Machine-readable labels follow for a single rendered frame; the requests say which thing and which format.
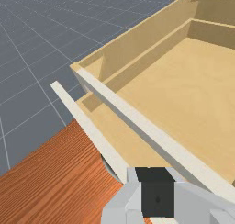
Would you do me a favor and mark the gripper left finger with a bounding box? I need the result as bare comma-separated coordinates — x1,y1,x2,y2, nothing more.
102,167,157,224

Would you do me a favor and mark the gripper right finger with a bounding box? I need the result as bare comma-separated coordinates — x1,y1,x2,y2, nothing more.
155,167,235,224

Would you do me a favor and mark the pale cabinet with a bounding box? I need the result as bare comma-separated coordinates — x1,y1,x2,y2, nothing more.
69,0,235,204

